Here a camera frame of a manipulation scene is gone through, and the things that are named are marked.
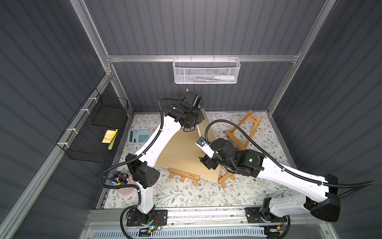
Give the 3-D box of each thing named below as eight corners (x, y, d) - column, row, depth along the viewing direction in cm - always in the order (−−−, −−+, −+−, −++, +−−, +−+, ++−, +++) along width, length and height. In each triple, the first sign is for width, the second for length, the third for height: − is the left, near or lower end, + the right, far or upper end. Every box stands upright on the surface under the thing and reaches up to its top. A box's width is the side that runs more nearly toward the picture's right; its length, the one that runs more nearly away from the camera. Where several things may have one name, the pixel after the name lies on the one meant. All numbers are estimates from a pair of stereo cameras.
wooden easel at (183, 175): (167, 177, 89) (165, 174, 85) (170, 169, 92) (169, 166, 88) (197, 186, 85) (197, 184, 81) (199, 178, 88) (200, 175, 84)
